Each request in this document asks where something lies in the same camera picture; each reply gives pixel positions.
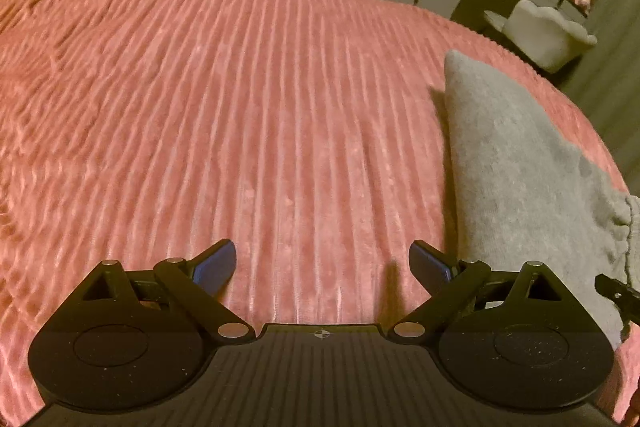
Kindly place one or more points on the pink ribbed blanket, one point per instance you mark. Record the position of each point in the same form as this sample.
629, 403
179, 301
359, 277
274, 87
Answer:
225, 107

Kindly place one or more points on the grey pants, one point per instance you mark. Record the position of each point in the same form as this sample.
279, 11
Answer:
520, 187

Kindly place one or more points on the grey upholstered chair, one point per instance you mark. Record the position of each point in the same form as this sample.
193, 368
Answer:
545, 34

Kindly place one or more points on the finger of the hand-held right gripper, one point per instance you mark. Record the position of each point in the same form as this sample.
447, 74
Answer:
619, 294

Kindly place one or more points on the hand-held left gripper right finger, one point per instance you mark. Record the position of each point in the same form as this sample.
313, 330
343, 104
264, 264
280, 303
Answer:
430, 264

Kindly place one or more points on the grey curtain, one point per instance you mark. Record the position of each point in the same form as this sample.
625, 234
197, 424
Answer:
610, 32

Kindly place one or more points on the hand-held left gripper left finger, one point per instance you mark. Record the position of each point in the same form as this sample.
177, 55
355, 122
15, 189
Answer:
215, 264

